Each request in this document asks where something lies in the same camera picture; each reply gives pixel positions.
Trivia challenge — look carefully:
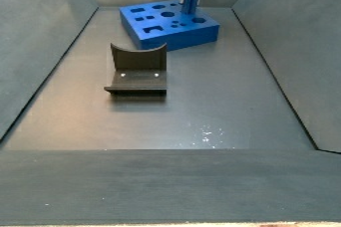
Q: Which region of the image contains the blue shape sorting board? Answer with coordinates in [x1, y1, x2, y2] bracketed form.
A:
[119, 0, 219, 51]

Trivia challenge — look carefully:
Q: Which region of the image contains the black curved holder stand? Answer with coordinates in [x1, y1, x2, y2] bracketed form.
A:
[104, 45, 167, 94]

